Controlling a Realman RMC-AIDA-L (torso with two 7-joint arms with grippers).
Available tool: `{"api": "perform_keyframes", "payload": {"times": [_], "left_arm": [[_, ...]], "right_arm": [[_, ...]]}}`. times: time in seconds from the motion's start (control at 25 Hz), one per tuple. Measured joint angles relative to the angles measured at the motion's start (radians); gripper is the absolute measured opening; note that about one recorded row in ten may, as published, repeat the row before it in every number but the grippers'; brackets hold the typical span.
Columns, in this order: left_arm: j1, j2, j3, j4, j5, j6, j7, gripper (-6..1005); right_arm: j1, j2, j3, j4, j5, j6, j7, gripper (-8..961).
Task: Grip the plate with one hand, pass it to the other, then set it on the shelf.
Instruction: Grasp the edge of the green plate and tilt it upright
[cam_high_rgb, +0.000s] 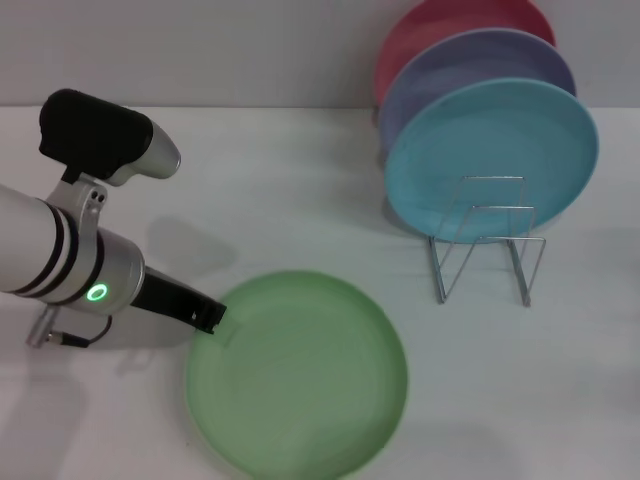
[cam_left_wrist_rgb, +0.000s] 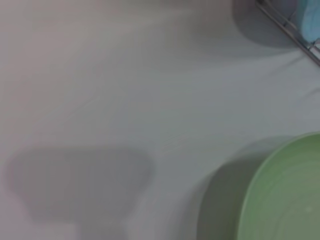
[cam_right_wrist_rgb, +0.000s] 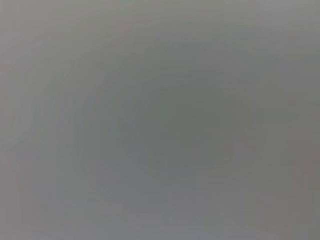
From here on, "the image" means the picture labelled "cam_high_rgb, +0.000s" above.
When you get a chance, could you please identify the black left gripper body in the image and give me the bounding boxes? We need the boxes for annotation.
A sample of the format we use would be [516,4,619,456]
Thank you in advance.
[130,267,204,331]

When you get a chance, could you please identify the green plastic plate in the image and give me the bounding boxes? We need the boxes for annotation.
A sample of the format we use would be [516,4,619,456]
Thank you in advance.
[184,269,410,480]

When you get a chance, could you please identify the blue plastic plate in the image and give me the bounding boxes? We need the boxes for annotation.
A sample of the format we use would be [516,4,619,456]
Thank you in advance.
[384,77,600,245]

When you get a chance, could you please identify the pink plastic plate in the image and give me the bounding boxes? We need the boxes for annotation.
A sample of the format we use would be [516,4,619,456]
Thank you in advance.
[374,0,556,109]

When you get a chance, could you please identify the purple plastic plate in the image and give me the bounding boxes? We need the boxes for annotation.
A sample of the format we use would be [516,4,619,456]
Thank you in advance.
[378,28,576,151]

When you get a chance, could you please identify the black cable with metal plug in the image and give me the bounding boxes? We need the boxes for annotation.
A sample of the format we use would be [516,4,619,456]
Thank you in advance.
[27,307,114,349]

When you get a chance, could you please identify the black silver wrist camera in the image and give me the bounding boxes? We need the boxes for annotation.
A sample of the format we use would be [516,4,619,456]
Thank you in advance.
[38,88,182,188]

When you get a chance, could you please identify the chrome wire plate rack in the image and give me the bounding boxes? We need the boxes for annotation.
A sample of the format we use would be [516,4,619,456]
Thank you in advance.
[428,174,547,306]

